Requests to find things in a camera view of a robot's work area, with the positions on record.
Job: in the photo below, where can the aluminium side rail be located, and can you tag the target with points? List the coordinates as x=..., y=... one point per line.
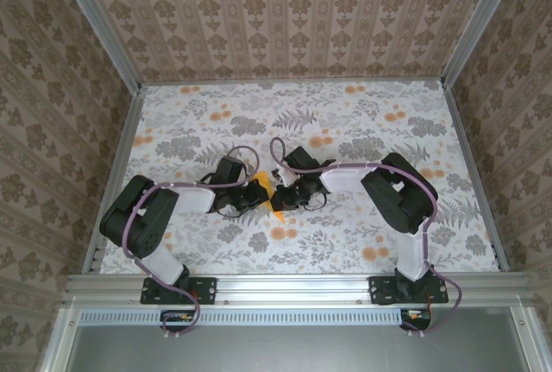
x=470, y=165
x=125, y=147

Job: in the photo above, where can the grey metal panel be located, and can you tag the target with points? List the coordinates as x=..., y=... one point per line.
x=302, y=350

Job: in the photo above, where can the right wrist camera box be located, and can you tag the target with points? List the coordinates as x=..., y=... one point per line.
x=281, y=174

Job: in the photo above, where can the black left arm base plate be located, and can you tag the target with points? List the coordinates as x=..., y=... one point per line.
x=207, y=290

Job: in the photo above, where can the orange paper sheet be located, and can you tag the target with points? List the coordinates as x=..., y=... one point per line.
x=262, y=181

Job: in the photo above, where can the floral table mat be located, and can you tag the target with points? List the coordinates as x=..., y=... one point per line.
x=310, y=251

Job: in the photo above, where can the black connector module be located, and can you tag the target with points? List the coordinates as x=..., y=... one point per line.
x=416, y=320
x=179, y=321

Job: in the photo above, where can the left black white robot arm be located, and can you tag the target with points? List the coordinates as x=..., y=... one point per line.
x=138, y=216

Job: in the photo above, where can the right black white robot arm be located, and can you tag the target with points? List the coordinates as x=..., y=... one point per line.
x=397, y=199

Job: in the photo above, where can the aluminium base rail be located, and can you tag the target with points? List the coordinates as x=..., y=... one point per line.
x=293, y=288

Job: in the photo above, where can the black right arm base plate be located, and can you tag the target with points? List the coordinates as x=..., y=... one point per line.
x=379, y=290

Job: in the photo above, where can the aluminium frame post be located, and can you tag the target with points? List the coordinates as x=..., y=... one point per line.
x=99, y=27
x=478, y=22

